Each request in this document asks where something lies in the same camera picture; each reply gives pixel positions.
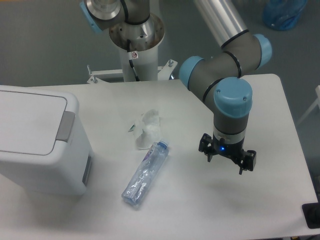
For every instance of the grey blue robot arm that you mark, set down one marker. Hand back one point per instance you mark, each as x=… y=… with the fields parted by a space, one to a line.
x=217 y=82

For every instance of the clear plastic water bottle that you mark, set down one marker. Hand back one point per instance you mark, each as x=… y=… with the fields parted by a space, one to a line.
x=145 y=173

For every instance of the blue water jug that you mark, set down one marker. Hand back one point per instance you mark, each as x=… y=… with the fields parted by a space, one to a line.
x=282 y=15

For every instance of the white push-top trash can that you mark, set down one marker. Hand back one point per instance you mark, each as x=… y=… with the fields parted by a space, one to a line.
x=43 y=144

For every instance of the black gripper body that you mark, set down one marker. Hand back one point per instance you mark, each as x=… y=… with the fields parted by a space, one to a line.
x=227 y=145

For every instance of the black clamp at table edge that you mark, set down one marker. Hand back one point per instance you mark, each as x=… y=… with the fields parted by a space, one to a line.
x=311 y=213

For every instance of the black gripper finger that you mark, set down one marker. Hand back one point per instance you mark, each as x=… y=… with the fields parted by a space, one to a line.
x=206 y=146
x=246 y=160

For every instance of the white chair frame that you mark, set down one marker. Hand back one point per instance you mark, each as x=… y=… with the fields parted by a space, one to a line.
x=315 y=104

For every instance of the crumpled white plastic wrapper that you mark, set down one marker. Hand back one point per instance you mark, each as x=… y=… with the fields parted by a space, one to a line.
x=146 y=129

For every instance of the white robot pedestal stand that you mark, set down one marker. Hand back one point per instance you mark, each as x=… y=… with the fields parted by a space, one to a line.
x=137 y=46

